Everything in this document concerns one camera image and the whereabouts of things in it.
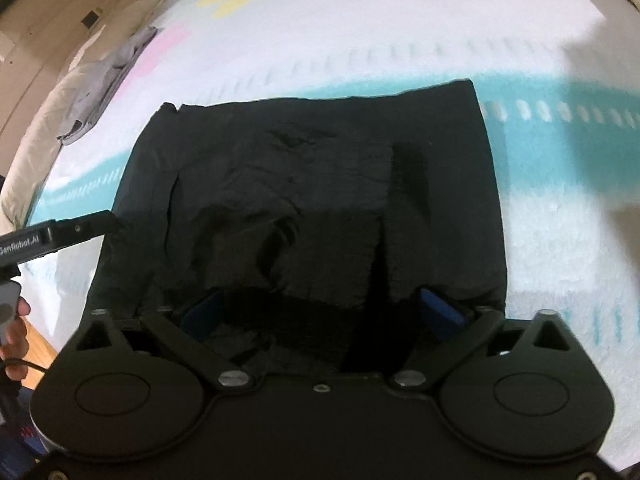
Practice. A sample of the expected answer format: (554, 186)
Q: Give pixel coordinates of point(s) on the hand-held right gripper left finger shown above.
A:
(200, 316)

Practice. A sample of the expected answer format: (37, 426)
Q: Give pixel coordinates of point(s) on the white quilt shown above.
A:
(37, 125)

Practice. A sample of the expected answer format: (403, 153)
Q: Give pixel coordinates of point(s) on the grey cloth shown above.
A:
(102, 80)

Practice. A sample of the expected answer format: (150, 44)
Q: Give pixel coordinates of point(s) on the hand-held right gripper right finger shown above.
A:
(439, 310)

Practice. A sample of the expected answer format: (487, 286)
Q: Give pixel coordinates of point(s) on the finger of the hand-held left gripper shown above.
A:
(82, 227)

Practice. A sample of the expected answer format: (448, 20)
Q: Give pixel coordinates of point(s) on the black pants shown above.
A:
(310, 195)

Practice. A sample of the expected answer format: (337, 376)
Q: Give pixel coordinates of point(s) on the person's left hand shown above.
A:
(15, 350)

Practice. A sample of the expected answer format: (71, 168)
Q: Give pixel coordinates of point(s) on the pastel printed blanket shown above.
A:
(360, 30)

